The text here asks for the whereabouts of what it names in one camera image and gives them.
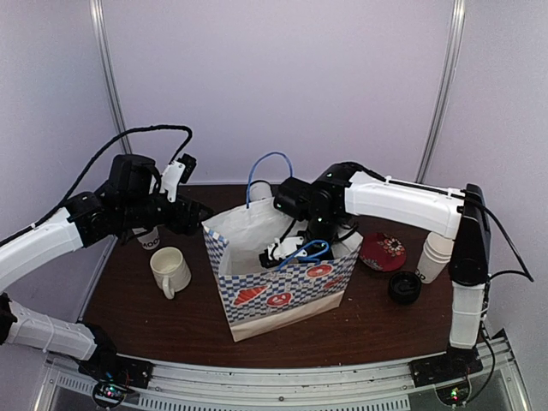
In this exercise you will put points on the blue checkered paper bag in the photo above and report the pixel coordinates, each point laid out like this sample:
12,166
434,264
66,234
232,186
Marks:
257,300

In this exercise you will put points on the paper cup holding straws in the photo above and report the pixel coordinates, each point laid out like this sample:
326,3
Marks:
149,239

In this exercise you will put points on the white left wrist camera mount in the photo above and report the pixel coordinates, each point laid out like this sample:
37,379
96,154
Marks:
178,171

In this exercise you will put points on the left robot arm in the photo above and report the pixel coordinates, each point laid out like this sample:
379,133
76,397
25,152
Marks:
131,204

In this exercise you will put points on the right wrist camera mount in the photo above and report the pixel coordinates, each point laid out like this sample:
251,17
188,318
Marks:
279,250

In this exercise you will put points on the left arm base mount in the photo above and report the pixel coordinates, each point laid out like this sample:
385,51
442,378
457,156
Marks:
120,370

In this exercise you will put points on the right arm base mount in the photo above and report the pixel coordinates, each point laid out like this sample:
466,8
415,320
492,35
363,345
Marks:
443,368

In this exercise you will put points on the red floral plate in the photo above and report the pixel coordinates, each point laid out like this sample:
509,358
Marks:
382,252

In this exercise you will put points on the stack of black lids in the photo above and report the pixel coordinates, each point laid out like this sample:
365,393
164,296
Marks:
404,288

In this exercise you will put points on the aluminium front rail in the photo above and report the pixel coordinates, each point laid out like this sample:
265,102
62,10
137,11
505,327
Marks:
386,385

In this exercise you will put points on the cream ceramic mug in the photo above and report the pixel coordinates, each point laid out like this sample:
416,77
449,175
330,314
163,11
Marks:
170,271

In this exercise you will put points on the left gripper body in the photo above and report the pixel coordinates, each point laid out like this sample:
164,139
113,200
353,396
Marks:
175,223

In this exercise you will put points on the stack of paper cups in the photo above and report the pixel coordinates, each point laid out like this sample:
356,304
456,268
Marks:
434,257

